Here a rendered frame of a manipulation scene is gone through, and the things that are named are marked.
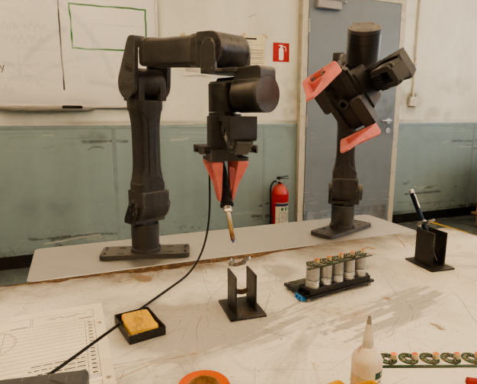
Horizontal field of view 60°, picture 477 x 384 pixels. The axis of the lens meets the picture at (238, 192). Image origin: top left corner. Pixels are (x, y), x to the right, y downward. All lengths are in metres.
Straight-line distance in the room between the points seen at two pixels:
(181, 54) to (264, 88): 0.19
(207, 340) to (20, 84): 2.74
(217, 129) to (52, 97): 2.54
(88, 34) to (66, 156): 0.86
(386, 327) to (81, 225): 2.81
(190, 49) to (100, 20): 2.51
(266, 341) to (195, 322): 0.12
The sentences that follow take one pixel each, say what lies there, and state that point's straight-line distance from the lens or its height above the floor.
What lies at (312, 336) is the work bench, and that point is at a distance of 0.65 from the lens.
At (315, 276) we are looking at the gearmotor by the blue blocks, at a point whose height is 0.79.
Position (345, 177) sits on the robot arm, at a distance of 1.13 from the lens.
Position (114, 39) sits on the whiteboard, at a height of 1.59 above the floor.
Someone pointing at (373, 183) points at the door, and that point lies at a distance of 4.15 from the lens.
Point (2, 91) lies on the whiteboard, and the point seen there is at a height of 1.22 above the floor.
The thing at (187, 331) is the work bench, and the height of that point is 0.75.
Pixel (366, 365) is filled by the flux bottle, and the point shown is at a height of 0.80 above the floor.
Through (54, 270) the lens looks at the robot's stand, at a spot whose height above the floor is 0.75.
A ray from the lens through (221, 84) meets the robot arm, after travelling 0.71.
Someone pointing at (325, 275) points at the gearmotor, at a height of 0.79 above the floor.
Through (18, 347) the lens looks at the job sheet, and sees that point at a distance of 0.69.
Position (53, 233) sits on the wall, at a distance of 3.31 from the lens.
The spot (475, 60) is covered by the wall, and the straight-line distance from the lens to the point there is 5.05.
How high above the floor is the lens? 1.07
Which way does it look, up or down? 10 degrees down
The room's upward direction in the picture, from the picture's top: straight up
